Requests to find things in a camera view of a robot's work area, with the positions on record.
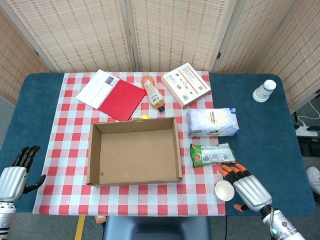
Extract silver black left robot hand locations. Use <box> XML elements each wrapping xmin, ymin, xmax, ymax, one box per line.
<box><xmin>0</xmin><ymin>145</ymin><xmax>47</xmax><ymax>201</ymax></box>

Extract silver right hand orange fingertips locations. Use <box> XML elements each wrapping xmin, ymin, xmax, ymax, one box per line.
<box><xmin>217</xmin><ymin>163</ymin><xmax>273</xmax><ymax>213</ymax></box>

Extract small white paper cup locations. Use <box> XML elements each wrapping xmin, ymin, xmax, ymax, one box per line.
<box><xmin>213</xmin><ymin>180</ymin><xmax>235</xmax><ymax>202</ymax></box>

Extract green snack bag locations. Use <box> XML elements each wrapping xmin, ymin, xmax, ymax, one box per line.
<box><xmin>189</xmin><ymin>142</ymin><xmax>237</xmax><ymax>168</ymax></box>

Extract pale blue tissue pack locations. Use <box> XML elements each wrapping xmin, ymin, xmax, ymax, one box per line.
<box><xmin>185</xmin><ymin>107</ymin><xmax>240</xmax><ymax>139</ymax></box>

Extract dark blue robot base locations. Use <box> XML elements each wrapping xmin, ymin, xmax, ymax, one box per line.
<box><xmin>103</xmin><ymin>215</ymin><xmax>212</xmax><ymax>240</ymax></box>

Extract open brown cardboard box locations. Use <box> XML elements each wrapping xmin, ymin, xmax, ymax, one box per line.
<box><xmin>86</xmin><ymin>116</ymin><xmax>183</xmax><ymax>188</ymax></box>

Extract white orange carton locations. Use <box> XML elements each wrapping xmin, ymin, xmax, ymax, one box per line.
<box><xmin>160</xmin><ymin>62</ymin><xmax>212</xmax><ymax>109</ymax></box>

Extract blue table cover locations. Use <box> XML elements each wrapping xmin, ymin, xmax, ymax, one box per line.
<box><xmin>0</xmin><ymin>72</ymin><xmax>316</xmax><ymax>217</ymax></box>

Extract white shoe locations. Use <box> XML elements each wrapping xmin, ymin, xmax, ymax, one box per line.
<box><xmin>306</xmin><ymin>166</ymin><xmax>320</xmax><ymax>195</ymax></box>

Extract red white checkered tablecloth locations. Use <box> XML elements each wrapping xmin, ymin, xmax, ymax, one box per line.
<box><xmin>32</xmin><ymin>70</ymin><xmax>227</xmax><ymax>217</ymax></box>

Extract white power strip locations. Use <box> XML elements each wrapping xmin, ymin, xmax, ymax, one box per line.
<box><xmin>295</xmin><ymin>125</ymin><xmax>319</xmax><ymax>138</ymax></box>

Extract stack of white paper cups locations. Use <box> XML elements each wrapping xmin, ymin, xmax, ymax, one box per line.
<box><xmin>252</xmin><ymin>79</ymin><xmax>277</xmax><ymax>103</ymax></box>

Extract red spiral notebook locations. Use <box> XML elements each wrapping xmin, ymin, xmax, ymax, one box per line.
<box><xmin>75</xmin><ymin>69</ymin><xmax>147</xmax><ymax>122</ymax></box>

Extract orange drink bottle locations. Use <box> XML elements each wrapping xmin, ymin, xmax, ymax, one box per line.
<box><xmin>141</xmin><ymin>75</ymin><xmax>166</xmax><ymax>112</ymax></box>

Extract woven folding screen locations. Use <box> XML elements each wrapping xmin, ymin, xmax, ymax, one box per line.
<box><xmin>0</xmin><ymin>0</ymin><xmax>320</xmax><ymax>115</ymax></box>

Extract white power cable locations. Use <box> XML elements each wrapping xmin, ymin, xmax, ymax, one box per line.
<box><xmin>297</xmin><ymin>99</ymin><xmax>320</xmax><ymax>128</ymax></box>

